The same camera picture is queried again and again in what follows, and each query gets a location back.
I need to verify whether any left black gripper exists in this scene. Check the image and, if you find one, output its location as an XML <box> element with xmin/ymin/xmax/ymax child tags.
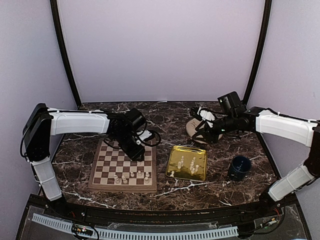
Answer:
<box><xmin>113</xmin><ymin>130</ymin><xmax>146</xmax><ymax>162</ymax></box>

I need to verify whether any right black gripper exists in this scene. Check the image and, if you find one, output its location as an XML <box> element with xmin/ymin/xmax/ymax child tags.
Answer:
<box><xmin>192</xmin><ymin>113</ymin><xmax>237</xmax><ymax>144</ymax></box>

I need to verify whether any wooden chess board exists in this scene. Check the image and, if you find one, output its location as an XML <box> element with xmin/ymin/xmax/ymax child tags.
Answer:
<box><xmin>88</xmin><ymin>139</ymin><xmax>157</xmax><ymax>193</ymax></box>

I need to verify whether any white chess king piece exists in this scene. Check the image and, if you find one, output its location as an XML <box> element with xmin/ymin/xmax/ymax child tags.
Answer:
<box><xmin>121</xmin><ymin>174</ymin><xmax>128</xmax><ymax>185</ymax></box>

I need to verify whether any white chess queen piece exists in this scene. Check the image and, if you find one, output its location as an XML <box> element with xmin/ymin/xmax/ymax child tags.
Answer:
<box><xmin>113</xmin><ymin>175</ymin><xmax>121</xmax><ymax>184</ymax></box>

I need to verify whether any gold metal tray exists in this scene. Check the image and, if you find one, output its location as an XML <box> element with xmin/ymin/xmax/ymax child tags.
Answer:
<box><xmin>165</xmin><ymin>145</ymin><xmax>208</xmax><ymax>182</ymax></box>

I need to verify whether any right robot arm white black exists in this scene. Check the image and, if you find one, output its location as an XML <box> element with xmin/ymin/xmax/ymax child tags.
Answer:
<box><xmin>189</xmin><ymin>91</ymin><xmax>320</xmax><ymax>217</ymax></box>

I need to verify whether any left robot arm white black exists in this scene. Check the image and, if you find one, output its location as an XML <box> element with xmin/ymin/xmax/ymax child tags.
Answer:
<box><xmin>19</xmin><ymin>103</ymin><xmax>146</xmax><ymax>218</ymax></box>

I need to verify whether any white chess piece cluster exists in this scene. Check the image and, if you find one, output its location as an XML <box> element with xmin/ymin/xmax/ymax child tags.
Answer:
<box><xmin>177</xmin><ymin>155</ymin><xmax>196</xmax><ymax>171</ymax></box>

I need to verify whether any dark blue mug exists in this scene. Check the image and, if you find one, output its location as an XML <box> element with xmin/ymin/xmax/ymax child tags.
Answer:
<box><xmin>227</xmin><ymin>155</ymin><xmax>252</xmax><ymax>182</ymax></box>

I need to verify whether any beige floral ceramic plate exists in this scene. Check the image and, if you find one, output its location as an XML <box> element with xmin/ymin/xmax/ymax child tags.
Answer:
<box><xmin>185</xmin><ymin>118</ymin><xmax>208</xmax><ymax>145</ymax></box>

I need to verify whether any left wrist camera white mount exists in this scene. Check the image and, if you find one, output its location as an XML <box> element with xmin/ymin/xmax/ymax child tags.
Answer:
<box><xmin>135</xmin><ymin>130</ymin><xmax>162</xmax><ymax>147</ymax></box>

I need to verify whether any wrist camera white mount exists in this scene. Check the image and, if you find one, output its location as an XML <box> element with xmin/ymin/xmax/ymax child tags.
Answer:
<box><xmin>135</xmin><ymin>130</ymin><xmax>162</xmax><ymax>147</ymax></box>
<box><xmin>189</xmin><ymin>107</ymin><xmax>216</xmax><ymax>128</ymax></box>

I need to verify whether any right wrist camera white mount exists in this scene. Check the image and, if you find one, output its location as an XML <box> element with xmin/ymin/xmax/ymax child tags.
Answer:
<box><xmin>189</xmin><ymin>107</ymin><xmax>216</xmax><ymax>128</ymax></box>

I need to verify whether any white cable duct strip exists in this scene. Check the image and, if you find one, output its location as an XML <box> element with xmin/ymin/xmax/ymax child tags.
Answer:
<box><xmin>31</xmin><ymin>213</ymin><xmax>239</xmax><ymax>240</ymax></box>

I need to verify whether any right black frame post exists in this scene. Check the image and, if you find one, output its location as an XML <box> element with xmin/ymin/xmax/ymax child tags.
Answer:
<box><xmin>242</xmin><ymin>0</ymin><xmax>272</xmax><ymax>106</ymax></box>

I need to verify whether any black frame post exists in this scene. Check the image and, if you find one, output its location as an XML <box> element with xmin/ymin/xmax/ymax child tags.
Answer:
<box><xmin>242</xmin><ymin>0</ymin><xmax>272</xmax><ymax>106</ymax></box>
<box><xmin>50</xmin><ymin>0</ymin><xmax>82</xmax><ymax>107</ymax></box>

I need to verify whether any left black frame post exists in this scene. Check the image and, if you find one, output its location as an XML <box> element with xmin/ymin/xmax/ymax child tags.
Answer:
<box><xmin>50</xmin><ymin>0</ymin><xmax>82</xmax><ymax>107</ymax></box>

